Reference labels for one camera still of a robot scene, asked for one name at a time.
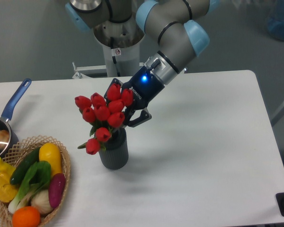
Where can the yellow squash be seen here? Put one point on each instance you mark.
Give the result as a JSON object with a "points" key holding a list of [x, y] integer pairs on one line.
{"points": [[51, 153]]}

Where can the green bok choy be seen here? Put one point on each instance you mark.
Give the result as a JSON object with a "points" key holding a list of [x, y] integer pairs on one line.
{"points": [[37, 177]]}

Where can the orange fruit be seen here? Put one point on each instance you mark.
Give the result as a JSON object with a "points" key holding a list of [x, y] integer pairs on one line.
{"points": [[26, 217]]}

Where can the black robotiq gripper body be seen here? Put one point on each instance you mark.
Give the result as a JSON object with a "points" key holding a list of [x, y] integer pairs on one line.
{"points": [[145, 86]]}

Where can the yellow bell pepper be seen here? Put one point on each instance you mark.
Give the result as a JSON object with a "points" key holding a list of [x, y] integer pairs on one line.
{"points": [[8, 191]]}

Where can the white garlic bulb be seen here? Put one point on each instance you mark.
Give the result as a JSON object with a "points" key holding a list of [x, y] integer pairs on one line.
{"points": [[41, 202]]}

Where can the green cucumber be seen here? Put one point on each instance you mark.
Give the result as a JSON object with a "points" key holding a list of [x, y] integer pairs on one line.
{"points": [[21, 170]]}

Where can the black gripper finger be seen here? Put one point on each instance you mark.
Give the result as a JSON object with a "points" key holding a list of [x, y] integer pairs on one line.
{"points": [[142, 118], [114, 90]]}

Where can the purple sweet potato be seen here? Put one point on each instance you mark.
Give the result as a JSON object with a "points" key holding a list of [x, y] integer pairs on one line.
{"points": [[56, 189]]}

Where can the blue handled saucepan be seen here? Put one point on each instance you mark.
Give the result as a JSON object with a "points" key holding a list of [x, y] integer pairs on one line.
{"points": [[8, 112]]}

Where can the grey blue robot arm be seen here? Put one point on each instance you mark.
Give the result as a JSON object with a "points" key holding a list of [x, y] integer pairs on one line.
{"points": [[151, 45]]}

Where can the dark grey ribbed vase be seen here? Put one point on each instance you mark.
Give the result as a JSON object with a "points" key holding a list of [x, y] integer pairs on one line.
{"points": [[116, 154]]}

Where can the red tulip bouquet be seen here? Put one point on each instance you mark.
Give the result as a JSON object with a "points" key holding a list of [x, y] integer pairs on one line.
{"points": [[105, 114]]}

